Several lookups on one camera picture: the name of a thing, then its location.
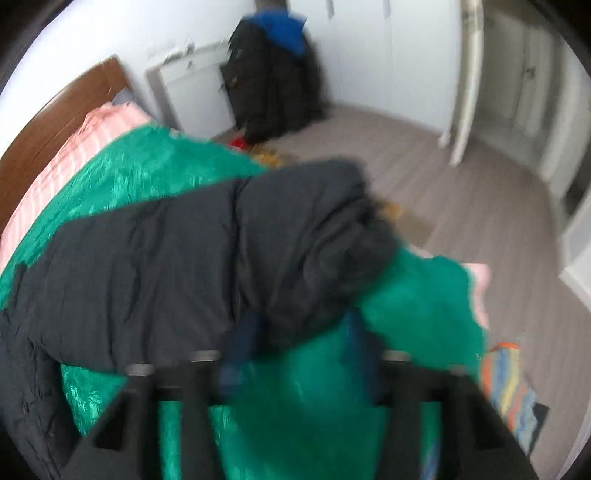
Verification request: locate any black puffer jacket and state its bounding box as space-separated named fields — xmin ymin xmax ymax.
xmin=1 ymin=159 xmax=398 ymax=479

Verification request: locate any black and blue clothes pile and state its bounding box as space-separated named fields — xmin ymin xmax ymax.
xmin=219 ymin=9 xmax=327 ymax=145

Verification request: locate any colourful striped floor rug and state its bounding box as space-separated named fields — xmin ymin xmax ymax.
xmin=480 ymin=342 xmax=550 ymax=457

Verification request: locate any green bed blanket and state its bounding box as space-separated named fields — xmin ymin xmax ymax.
xmin=1 ymin=126 xmax=486 ymax=479

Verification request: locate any brown wooden headboard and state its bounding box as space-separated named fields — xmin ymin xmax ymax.
xmin=0 ymin=56 xmax=130 ymax=227

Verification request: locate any pink striped bed sheet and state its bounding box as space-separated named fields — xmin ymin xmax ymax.
xmin=1 ymin=102 xmax=154 ymax=267

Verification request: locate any white bedside cabinet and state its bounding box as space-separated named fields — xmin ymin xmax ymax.
xmin=145 ymin=42 xmax=235 ymax=139

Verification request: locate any white wardrobe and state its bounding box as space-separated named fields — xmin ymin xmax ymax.
xmin=287 ymin=0 xmax=461 ymax=134

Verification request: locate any white open door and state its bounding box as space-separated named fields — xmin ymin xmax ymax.
xmin=440 ymin=0 xmax=485 ymax=167

